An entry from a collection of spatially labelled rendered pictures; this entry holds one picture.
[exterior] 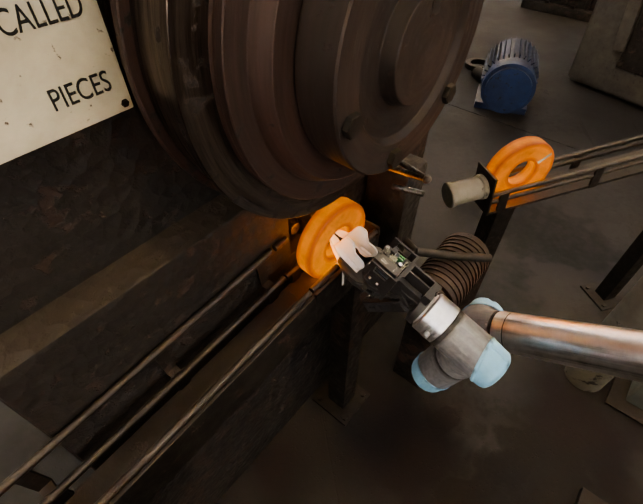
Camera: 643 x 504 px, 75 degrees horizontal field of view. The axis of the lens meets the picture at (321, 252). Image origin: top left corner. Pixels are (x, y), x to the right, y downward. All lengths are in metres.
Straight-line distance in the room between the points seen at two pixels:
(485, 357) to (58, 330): 0.58
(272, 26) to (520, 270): 1.62
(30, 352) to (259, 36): 0.41
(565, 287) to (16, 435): 1.94
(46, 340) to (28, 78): 0.28
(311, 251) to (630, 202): 1.96
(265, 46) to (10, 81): 0.22
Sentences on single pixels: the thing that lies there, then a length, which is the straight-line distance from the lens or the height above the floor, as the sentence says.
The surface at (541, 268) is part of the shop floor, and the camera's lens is 1.91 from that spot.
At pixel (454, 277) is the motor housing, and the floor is 0.52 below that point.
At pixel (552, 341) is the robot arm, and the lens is 0.79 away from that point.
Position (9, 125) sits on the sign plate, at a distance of 0.47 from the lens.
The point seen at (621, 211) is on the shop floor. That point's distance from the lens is 2.38.
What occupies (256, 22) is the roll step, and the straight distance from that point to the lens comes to 0.37.
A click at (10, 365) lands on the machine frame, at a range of 0.57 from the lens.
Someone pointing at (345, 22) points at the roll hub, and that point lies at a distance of 0.36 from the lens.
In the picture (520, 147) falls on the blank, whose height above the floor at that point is 0.78.
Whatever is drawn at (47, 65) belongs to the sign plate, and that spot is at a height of 1.13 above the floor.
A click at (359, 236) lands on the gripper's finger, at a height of 0.76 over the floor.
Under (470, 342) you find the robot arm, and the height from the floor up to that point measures 0.71.
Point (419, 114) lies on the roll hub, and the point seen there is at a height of 1.02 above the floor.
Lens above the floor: 1.28
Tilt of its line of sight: 47 degrees down
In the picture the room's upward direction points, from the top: straight up
